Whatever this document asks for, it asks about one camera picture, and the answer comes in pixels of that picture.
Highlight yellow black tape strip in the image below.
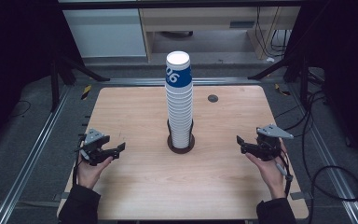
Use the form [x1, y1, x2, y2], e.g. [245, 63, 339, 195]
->
[274, 83, 292, 97]
[80, 84, 93, 101]

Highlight black metal stand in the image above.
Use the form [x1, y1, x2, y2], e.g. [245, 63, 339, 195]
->
[247, 50, 312, 110]
[49, 50, 111, 113]

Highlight black curtain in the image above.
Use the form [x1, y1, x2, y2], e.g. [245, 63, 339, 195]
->
[292, 0, 358, 171]
[0, 0, 63, 153]

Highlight black hanging desk cables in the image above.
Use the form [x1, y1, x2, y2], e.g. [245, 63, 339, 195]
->
[255, 7, 293, 59]

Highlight left hand-held gripper black cable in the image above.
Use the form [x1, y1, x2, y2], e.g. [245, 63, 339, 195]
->
[72, 133, 88, 188]

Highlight white cabinet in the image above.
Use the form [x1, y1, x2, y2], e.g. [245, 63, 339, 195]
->
[62, 8, 147, 59]

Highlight black floor cable bundle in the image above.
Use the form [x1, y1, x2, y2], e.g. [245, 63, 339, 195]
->
[274, 89, 328, 175]

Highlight right hand-held gripper black cable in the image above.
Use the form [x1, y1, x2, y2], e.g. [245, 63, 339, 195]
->
[274, 148, 295, 198]

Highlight person's left hand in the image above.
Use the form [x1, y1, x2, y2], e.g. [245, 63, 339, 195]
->
[76, 152, 114, 189]

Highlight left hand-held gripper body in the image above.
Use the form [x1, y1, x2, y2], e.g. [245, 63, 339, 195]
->
[79, 128, 106, 166]

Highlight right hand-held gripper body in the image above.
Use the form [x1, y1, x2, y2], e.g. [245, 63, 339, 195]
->
[255, 123, 295, 162]

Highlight blue banded paper cup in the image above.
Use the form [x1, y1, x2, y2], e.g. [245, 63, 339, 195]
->
[165, 50, 194, 89]

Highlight thin black floor cable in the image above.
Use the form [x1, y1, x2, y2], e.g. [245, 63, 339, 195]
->
[8, 99, 32, 119]

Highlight stack of white paper cups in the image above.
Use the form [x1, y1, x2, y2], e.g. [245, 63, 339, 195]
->
[165, 83, 194, 149]

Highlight hand-held gripper black cable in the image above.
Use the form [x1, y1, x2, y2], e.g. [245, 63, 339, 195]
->
[72, 133, 88, 188]
[274, 148, 295, 198]

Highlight dark round cup holder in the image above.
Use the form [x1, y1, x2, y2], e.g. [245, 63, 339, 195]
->
[166, 118, 196, 155]

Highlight grey metal table bracket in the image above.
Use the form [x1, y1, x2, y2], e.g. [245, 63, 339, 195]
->
[289, 191, 313, 201]
[53, 191, 76, 202]

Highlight aluminium floor rail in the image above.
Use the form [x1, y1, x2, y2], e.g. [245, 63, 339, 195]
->
[287, 83, 358, 224]
[0, 85, 73, 224]

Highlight person's right hand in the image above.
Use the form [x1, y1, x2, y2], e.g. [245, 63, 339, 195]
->
[245, 139, 288, 200]

